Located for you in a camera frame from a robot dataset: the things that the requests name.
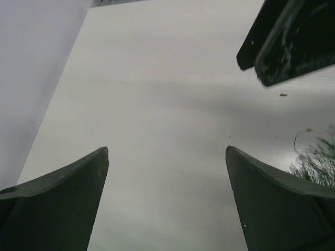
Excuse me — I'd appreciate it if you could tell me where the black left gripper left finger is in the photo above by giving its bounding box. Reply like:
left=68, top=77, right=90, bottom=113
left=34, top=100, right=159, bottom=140
left=1, top=147, right=109, bottom=250

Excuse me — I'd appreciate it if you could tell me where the small green christmas tree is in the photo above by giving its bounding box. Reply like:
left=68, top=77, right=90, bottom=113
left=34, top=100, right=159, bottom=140
left=286, top=138, right=334, bottom=188

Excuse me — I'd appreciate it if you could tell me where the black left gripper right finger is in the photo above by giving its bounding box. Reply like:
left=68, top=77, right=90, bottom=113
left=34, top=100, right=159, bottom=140
left=226, top=146, right=334, bottom=251

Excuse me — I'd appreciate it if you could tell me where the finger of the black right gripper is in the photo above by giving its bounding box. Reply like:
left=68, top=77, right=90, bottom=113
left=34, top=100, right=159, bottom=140
left=236, top=0, right=288, bottom=70
left=255, top=1, right=334, bottom=87

